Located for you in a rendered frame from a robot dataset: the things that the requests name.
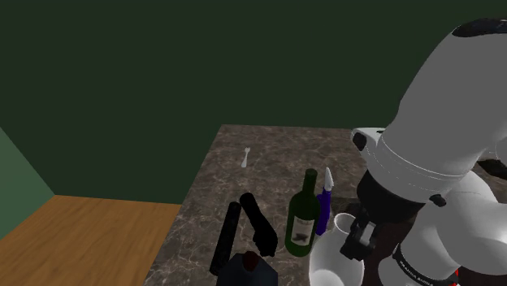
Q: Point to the dark bottle with red cap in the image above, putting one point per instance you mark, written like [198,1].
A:
[247,273]

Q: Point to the green wine bottle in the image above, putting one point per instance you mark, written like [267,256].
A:
[302,221]

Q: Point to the silver fork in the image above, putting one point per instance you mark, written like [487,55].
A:
[245,158]

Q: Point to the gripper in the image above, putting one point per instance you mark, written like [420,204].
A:
[386,200]

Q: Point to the black knobbly tool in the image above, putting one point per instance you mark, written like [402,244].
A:
[259,225]

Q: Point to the white vase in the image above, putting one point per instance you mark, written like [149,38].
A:
[328,257]

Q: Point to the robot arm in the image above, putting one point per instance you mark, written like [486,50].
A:
[443,99]

